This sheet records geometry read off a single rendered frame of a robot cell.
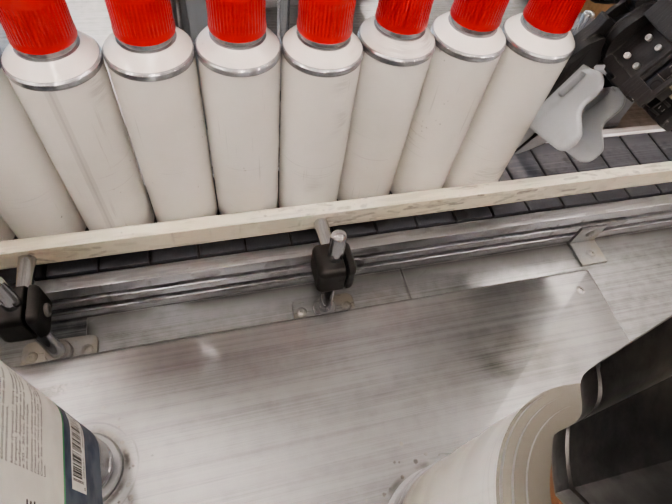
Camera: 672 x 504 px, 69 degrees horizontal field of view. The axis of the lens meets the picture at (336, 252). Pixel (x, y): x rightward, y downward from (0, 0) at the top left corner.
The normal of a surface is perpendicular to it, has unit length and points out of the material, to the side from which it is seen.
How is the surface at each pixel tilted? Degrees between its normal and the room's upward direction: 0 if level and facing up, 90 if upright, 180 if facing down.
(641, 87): 60
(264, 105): 90
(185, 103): 90
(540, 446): 1
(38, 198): 90
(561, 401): 2
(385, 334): 0
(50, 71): 42
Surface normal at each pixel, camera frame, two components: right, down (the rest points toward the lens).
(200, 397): 0.11, -0.55
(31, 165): 0.81, 0.53
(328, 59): 0.17, 0.15
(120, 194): 0.64, 0.68
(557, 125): -0.81, -0.12
